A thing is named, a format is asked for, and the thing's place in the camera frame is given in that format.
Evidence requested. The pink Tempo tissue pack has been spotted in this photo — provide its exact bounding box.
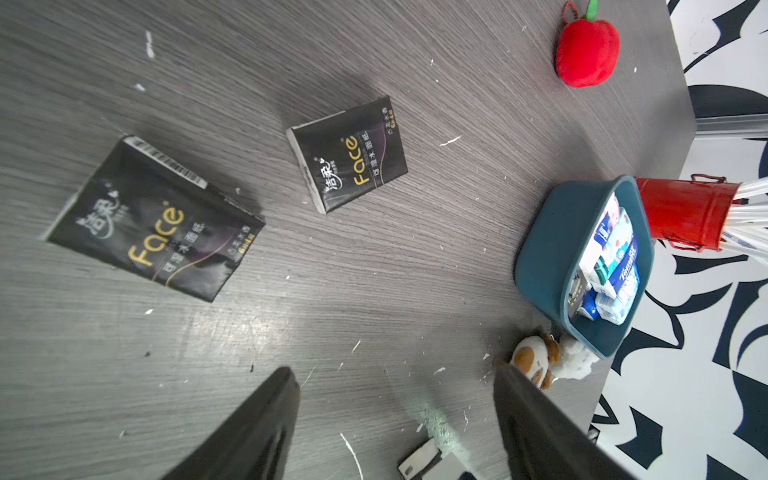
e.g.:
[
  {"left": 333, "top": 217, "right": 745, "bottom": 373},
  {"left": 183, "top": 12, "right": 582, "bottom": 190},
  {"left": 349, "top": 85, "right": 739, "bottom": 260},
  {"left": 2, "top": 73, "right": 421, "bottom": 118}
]
[{"left": 579, "top": 194, "right": 620, "bottom": 271}]

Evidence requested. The teal storage box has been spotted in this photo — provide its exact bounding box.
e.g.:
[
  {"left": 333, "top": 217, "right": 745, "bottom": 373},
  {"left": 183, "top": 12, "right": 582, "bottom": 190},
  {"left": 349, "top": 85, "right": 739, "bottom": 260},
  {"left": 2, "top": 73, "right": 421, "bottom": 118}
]
[{"left": 514, "top": 175, "right": 655, "bottom": 359}]

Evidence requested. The red plush apple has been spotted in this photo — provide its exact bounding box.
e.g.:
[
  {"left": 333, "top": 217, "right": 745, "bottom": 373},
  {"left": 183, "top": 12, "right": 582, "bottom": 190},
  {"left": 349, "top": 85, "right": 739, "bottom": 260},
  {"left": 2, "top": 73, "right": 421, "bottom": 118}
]
[{"left": 555, "top": 1, "right": 620, "bottom": 89}]

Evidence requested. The white plush toy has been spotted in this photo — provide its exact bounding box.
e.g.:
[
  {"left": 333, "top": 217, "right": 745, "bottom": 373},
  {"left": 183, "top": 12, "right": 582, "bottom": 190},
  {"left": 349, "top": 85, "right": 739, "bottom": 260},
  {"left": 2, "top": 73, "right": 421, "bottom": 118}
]
[{"left": 549, "top": 335, "right": 600, "bottom": 380}]

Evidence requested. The dark blue Tempo tissue pack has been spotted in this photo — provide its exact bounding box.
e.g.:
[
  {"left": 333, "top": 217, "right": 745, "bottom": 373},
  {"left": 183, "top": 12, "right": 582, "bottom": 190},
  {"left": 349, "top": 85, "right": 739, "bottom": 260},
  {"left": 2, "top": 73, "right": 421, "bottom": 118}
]
[{"left": 600, "top": 237, "right": 638, "bottom": 299}]

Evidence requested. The brown white plush dog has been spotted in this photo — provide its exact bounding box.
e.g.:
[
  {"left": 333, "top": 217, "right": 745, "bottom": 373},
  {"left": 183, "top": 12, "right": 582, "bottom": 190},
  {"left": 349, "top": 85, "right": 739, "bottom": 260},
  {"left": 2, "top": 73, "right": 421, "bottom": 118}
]
[{"left": 510, "top": 334, "right": 561, "bottom": 390}]

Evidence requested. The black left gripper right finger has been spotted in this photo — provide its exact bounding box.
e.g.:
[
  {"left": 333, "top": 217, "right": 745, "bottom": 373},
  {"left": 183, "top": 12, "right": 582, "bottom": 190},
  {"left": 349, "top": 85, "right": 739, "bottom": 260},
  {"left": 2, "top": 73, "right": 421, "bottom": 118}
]
[{"left": 493, "top": 363, "right": 632, "bottom": 479}]

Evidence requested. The black packet front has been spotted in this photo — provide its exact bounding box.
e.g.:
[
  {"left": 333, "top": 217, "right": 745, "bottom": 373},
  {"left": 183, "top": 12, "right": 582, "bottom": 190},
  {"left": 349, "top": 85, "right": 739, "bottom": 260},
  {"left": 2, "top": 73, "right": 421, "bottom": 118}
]
[{"left": 45, "top": 135, "right": 265, "bottom": 302}]

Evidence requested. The red cup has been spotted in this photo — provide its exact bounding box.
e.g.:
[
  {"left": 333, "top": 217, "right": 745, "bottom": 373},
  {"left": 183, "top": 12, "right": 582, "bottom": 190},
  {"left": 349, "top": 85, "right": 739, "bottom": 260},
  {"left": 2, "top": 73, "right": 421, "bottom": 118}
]
[{"left": 636, "top": 174, "right": 739, "bottom": 252}]

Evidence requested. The black packet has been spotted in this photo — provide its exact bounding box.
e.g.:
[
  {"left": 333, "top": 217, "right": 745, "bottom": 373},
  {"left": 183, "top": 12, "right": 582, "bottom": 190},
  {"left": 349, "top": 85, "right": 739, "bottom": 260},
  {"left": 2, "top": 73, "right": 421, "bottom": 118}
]
[
  {"left": 286, "top": 96, "right": 408, "bottom": 215},
  {"left": 45, "top": 135, "right": 265, "bottom": 302}
]

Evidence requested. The teal monster tissue pack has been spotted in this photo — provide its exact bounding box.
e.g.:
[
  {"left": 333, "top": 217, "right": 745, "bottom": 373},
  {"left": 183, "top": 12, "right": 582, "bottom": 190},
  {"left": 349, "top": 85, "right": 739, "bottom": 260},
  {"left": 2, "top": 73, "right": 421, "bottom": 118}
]
[{"left": 586, "top": 207, "right": 634, "bottom": 289}]

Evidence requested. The light blue tissue pack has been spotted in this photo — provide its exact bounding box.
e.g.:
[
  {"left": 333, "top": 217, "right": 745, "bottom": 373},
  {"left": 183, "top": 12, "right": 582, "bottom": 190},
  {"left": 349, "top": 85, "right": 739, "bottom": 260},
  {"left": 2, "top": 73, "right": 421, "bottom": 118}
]
[{"left": 595, "top": 271, "right": 639, "bottom": 325}]

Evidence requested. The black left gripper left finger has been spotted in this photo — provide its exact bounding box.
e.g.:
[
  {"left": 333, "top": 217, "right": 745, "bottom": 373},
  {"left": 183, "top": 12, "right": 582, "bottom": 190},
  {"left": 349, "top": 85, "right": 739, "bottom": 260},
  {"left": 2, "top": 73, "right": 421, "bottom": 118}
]
[{"left": 164, "top": 366, "right": 300, "bottom": 479}]

